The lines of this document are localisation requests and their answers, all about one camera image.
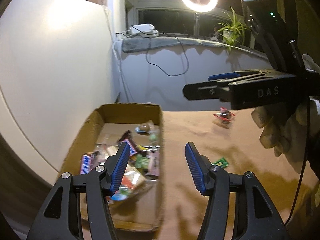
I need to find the green candy packet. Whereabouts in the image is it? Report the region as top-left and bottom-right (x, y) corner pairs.
(212, 157), (229, 168)
(135, 154), (150, 170)

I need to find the red clear snack packet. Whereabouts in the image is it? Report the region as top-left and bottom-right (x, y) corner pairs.
(213, 107), (235, 125)

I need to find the brown Snickers bar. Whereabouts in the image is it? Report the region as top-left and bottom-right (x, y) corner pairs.
(117, 130), (142, 156)

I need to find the gloved right hand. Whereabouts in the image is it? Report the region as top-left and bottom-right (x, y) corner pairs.
(251, 53), (320, 174)

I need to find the snack bag in box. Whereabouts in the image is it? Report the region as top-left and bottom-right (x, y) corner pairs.
(107, 164), (147, 203)

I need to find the pink candy packet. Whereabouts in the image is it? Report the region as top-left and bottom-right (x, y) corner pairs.
(146, 151), (160, 177)

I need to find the green potted plant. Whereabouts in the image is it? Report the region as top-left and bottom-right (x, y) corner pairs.
(217, 7), (248, 53)

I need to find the cardboard box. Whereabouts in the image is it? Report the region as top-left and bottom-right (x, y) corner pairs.
(58, 103), (163, 239)

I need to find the clear wrapped small candy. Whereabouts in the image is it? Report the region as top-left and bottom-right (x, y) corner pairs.
(149, 132), (159, 144)

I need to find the round brown wrapped candy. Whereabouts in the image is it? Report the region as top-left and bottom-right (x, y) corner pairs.
(135, 120), (154, 133)

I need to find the white power adapter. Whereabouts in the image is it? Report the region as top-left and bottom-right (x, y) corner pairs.
(121, 23), (159, 37)

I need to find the black cable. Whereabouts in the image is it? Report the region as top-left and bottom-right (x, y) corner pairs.
(145, 33), (190, 78)

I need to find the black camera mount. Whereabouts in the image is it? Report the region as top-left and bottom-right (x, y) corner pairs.
(241, 0), (305, 75)

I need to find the white cable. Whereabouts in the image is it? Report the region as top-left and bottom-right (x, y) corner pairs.
(102, 4), (136, 103)

